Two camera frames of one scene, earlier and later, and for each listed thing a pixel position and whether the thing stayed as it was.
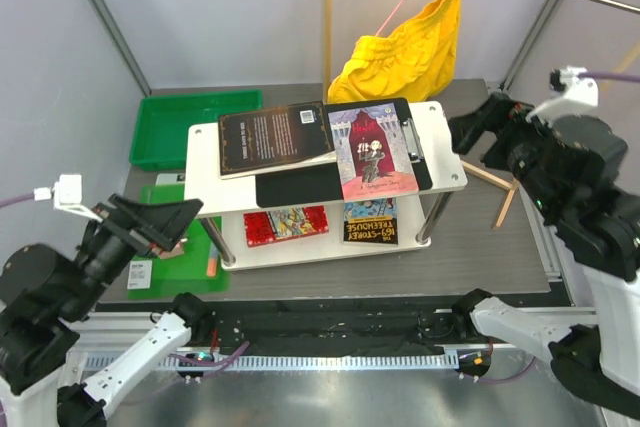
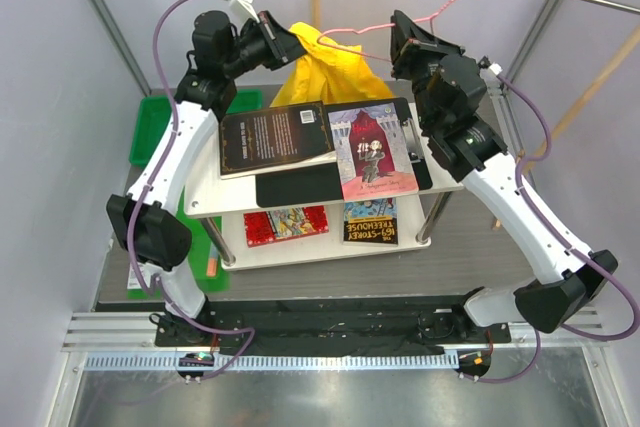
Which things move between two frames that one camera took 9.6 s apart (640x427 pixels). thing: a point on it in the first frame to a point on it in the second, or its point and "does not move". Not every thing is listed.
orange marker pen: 212,263 does not move
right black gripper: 501,114 to 410,44
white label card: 139,276 does not move
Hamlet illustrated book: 372,156 does not move
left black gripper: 152,227 to 281,45
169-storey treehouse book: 371,221 does not move
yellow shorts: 416,61 to 328,71
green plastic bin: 160,129 does not move
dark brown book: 266,140 does not move
